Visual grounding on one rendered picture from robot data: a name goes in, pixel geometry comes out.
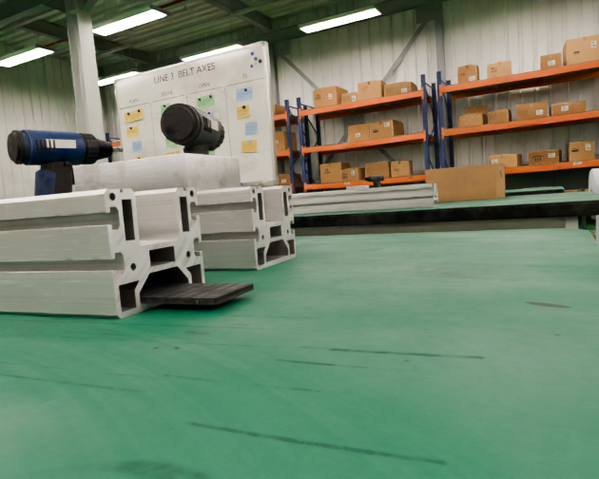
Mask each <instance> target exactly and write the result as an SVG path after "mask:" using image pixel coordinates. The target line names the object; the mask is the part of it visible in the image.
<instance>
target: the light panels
mask: <svg viewBox="0 0 599 479"><path fill-rule="evenodd" d="M375 15H379V13H378V12H377V11H376V10H368V11H364V12H361V13H357V14H353V15H349V16H346V17H342V18H339V19H335V20H331V21H328V22H324V23H320V24H316V25H313V26H309V27H306V28H302V29H303V30H304V31H306V32H311V31H315V30H319V29H326V28H330V27H333V26H337V25H341V24H344V23H348V22H352V21H356V20H359V19H363V18H367V17H371V16H375ZM163 16H165V15H164V14H161V13H159V12H157V11H155V10H151V11H148V12H145V13H142V14H139V15H137V16H134V17H131V18H128V19H125V20H123V21H120V22H117V23H114V24H111V25H108V26H105V27H102V28H99V29H95V30H94V32H97V33H100V34H103V35H108V34H110V33H113V32H116V31H119V30H122V29H127V28H131V27H134V26H137V25H140V24H142V23H145V22H148V21H151V20H154V19H157V18H160V17H163ZM233 48H240V46H238V45H236V46H233V47H230V48H223V49H219V50H215V51H211V52H208V53H205V54H201V55H197V56H193V57H190V58H186V59H183V60H185V61H189V60H192V59H196V58H200V57H204V56H207V55H211V54H215V53H219V52H222V51H226V50H230V49H233ZM49 53H52V51H48V50H44V49H40V48H38V49H36V50H33V51H30V52H27V53H24V54H21V55H18V56H15V57H12V58H9V59H7V60H4V61H1V62H0V65H1V66H5V67H10V66H13V65H16V64H19V63H23V62H26V61H28V60H31V59H34V58H37V57H40V56H43V55H46V54H49ZM134 74H137V73H136V72H131V73H128V74H125V75H121V76H117V77H113V78H110V79H106V80H103V81H99V82H98V83H99V86H102V85H106V84H110V83H114V80H115V79H117V78H123V77H126V76H130V75H134Z"/></svg>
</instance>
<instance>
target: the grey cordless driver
mask: <svg viewBox="0 0 599 479"><path fill-rule="evenodd" d="M161 130H162V132H163V134H164V136H165V137H166V138H167V139H168V140H170V141H171V142H172V143H174V144H178V145H182V146H184V148H183V151H184V153H189V154H200V155H209V151H214V150H215V149H216V148H218V147H220V145H221V144H222V143H223V139H224V138H225V137H224V133H225V131H224V127H223V126H222V123H221V122H219V121H218V119H216V118H214V117H213V116H211V115H209V114H207V113H205V112H203V111H201V110H199V109H198V108H196V107H194V106H192V105H187V104H181V103H178V104H173V105H170V106H169V107H168V108H167V109H166V110H165V111H164V113H163V115H162V117H161Z"/></svg>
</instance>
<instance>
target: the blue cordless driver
mask: <svg viewBox="0 0 599 479"><path fill-rule="evenodd" d="M7 149H8V153H9V157H10V159H11V160H12V161H13V162H14V163H15V164H24V165H41V167H40V170H37V171H35V183H34V197H35V196H45V195H54V194H64V193H72V186H73V185H74V184H75V180H74V173H73V168H72V166H73V165H80V164H94V163H96V162H97V161H98V160H101V159H105V158H109V157H111V156H112V153H113V152H123V151H124V149H123V148H113V147H112V144H111V143H110V142H106V141H103V140H100V139H97V138H95V137H94V135H92V134H87V133H77V132H67V131H48V130H29V129H22V130H21V131H20V130H12V132H11V133H10V134H9V136H8V140H7Z"/></svg>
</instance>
